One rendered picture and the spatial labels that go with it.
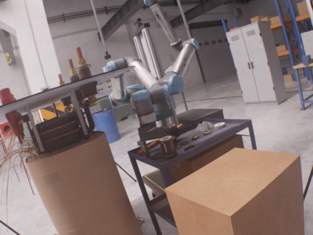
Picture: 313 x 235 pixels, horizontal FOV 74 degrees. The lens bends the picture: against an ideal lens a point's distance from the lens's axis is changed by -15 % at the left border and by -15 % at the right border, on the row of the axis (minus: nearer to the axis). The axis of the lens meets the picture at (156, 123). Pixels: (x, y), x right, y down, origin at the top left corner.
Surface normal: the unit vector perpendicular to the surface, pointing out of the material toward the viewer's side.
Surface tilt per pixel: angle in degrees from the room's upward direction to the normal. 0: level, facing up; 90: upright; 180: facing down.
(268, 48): 90
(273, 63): 90
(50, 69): 90
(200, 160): 90
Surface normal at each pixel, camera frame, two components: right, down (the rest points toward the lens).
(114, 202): 0.61, -0.04
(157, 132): -0.38, 0.28
